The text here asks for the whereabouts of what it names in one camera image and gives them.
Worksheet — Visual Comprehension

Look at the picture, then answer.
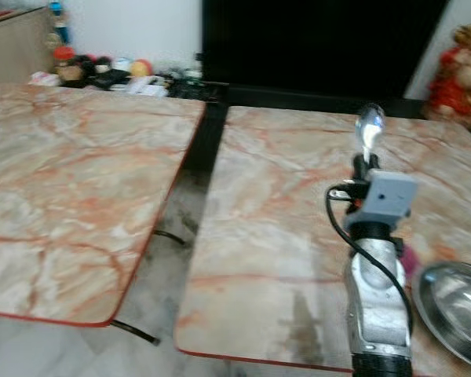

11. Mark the shiny metal spoon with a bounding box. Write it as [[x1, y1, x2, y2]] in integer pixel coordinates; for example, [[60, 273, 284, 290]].
[[355, 102, 388, 159]]

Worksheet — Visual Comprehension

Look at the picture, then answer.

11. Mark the black television stand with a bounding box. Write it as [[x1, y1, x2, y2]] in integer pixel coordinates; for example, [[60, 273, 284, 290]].
[[166, 79, 429, 175]]

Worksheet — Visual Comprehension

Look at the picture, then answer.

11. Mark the pink object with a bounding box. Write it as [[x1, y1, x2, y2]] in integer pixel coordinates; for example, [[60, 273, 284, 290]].
[[402, 243, 418, 280]]

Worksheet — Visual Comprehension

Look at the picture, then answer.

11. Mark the red plush toy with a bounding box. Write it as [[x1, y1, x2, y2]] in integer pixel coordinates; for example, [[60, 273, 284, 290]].
[[423, 24, 471, 128]]

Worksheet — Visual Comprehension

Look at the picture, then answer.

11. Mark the black television screen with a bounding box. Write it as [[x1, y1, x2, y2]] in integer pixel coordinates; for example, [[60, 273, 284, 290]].
[[202, 0, 451, 101]]

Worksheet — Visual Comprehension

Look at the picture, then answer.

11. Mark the round steel bowl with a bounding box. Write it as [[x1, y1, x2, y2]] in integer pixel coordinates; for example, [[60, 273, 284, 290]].
[[411, 261, 471, 372]]

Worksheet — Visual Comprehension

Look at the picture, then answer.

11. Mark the wooden cabinet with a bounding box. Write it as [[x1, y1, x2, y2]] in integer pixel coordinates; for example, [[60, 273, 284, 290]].
[[0, 5, 62, 87]]

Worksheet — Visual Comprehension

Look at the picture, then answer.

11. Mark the red capped brown toy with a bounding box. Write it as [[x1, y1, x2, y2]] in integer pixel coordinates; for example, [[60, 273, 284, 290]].
[[53, 46, 84, 84]]

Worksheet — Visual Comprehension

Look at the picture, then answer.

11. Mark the black table leg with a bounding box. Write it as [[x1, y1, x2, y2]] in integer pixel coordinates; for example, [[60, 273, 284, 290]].
[[109, 319, 161, 346], [152, 229, 187, 247]]

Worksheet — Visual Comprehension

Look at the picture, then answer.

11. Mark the blue toy figure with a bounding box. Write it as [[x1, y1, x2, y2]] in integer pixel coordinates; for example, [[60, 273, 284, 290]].
[[48, 1, 72, 46]]

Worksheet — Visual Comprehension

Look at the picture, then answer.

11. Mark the black plush toy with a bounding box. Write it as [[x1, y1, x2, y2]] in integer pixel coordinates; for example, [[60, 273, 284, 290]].
[[82, 55, 133, 89]]

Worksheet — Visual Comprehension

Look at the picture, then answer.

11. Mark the yellow orange ball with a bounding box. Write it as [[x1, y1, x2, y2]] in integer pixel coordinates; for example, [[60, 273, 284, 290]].
[[130, 58, 155, 78]]

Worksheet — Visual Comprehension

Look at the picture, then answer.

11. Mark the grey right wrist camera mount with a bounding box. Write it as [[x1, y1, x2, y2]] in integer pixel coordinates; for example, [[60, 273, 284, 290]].
[[345, 170, 419, 229]]

